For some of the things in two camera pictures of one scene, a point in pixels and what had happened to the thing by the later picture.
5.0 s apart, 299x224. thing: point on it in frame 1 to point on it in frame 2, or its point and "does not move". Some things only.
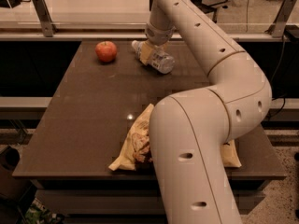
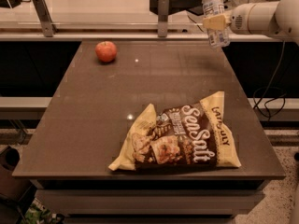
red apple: (106, 50) does not move
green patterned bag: (38, 213) does not move
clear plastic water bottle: (158, 60) to (213, 6)
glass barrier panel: (127, 7) does not move
